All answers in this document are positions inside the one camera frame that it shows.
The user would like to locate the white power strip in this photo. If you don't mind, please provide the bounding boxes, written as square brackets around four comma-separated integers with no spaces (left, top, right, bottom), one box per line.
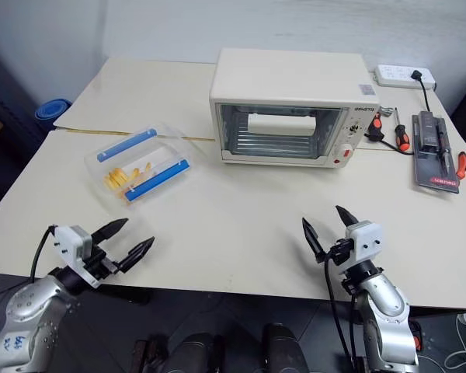
[374,63,437,90]

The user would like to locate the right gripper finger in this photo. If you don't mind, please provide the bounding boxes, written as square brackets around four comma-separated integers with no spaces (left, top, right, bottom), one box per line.
[335,205,360,229]
[301,217,329,266]

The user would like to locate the metal oven rack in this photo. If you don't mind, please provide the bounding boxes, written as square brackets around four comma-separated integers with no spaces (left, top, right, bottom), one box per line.
[224,131,320,157]

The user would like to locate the blue container clip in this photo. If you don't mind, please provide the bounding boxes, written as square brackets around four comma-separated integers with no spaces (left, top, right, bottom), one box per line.
[96,129,158,163]
[124,158,190,203]

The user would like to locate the white floor cable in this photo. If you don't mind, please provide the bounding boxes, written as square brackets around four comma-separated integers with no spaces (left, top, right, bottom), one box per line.
[417,309,466,371]

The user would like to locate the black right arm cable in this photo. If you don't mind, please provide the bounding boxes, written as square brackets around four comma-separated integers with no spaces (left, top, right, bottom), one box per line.
[323,251,355,373]

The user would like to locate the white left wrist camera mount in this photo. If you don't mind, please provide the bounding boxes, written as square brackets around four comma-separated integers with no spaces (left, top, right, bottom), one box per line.
[54,224,103,289]

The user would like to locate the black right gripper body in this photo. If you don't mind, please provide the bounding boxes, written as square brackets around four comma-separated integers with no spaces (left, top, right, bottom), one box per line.
[325,238,355,268]

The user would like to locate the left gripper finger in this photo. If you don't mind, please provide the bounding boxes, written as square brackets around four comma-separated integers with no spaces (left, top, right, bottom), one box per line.
[117,235,156,274]
[90,218,130,246]

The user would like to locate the yellow french fries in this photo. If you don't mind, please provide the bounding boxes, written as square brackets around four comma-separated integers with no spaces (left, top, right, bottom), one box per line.
[103,162,157,196]

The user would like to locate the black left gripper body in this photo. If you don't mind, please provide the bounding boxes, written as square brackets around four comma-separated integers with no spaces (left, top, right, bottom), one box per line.
[82,237,121,279]

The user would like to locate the short orange black screwdriver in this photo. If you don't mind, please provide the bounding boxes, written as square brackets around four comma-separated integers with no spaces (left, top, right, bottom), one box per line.
[367,112,386,141]

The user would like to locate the dark rounded shape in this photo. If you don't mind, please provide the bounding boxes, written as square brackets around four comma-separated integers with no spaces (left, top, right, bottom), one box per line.
[261,322,311,373]
[165,331,227,373]

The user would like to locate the clear box with blue clips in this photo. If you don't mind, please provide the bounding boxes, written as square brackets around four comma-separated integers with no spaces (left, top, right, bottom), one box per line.
[84,121,192,207]

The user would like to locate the black plug with cable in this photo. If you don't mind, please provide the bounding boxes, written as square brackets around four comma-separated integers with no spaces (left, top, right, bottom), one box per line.
[410,69,433,114]

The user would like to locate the black power cord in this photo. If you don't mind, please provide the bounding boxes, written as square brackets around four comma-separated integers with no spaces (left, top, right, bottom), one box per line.
[363,133,415,155]

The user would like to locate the glass oven door white handle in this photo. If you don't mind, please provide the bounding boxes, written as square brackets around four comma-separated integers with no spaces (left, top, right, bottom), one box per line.
[214,102,350,161]

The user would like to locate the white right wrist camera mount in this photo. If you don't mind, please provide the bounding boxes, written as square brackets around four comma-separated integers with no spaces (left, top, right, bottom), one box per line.
[345,220,384,266]

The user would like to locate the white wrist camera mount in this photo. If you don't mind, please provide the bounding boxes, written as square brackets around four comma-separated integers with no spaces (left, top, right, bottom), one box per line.
[345,220,384,266]
[54,224,103,289]

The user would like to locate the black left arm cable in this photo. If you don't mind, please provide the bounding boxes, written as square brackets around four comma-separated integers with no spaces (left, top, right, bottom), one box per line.
[30,224,60,284]

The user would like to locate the black tool case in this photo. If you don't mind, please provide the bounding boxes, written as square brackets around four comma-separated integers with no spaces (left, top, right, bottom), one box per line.
[411,110,461,196]

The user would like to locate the cream toaster oven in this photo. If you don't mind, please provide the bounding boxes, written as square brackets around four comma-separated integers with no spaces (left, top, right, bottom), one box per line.
[209,47,381,169]

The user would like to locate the long orange black screwdriver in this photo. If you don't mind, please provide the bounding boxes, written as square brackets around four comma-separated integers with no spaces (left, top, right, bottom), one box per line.
[393,107,412,152]

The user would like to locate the blue rolled mat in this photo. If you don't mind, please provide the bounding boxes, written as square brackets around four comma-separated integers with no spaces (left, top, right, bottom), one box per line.
[34,98,74,121]

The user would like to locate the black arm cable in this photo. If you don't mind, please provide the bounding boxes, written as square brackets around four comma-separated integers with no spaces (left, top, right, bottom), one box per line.
[323,251,355,373]
[30,224,60,284]

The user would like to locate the brown dark block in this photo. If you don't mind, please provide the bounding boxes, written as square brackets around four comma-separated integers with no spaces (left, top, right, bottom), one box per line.
[133,336,169,373]

